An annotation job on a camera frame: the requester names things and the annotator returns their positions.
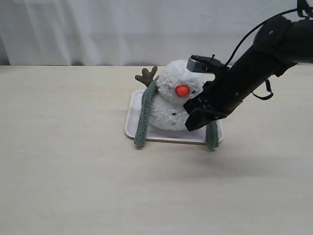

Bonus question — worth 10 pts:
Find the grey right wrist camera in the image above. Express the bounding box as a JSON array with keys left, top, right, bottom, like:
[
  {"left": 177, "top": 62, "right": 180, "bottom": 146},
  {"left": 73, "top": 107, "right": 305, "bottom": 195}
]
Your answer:
[{"left": 186, "top": 54, "right": 229, "bottom": 74}]

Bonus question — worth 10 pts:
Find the white backdrop curtain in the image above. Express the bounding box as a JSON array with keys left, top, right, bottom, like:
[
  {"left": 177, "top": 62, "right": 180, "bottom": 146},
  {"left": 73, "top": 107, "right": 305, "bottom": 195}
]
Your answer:
[{"left": 0, "top": 0, "right": 296, "bottom": 66}]

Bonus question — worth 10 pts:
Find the green knitted scarf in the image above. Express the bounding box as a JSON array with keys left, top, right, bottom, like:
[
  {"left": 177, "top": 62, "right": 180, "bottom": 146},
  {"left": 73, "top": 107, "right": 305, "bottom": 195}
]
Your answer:
[{"left": 134, "top": 74, "right": 220, "bottom": 151}]

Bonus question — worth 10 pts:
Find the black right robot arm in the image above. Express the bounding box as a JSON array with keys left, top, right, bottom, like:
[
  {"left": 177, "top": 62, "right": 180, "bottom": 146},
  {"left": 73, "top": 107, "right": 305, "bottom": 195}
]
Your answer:
[{"left": 183, "top": 16, "right": 313, "bottom": 131}]

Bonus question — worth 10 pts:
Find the white plush snowman toy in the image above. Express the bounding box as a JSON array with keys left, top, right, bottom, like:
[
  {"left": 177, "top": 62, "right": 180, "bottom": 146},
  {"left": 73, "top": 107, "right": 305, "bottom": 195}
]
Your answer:
[{"left": 134, "top": 59, "right": 205, "bottom": 131}]

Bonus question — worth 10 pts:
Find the white rectangular plastic tray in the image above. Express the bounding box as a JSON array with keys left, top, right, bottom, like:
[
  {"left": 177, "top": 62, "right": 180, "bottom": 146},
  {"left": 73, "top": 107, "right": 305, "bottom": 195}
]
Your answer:
[{"left": 124, "top": 90, "right": 224, "bottom": 148}]

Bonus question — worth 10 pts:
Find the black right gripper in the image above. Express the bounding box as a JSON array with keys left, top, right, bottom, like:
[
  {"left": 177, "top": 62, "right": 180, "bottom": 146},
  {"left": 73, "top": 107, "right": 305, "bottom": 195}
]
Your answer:
[{"left": 183, "top": 64, "right": 264, "bottom": 132}]

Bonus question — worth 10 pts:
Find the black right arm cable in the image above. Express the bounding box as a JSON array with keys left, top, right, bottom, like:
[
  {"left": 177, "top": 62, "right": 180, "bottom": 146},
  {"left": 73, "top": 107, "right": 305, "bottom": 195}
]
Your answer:
[{"left": 224, "top": 0, "right": 313, "bottom": 101}]

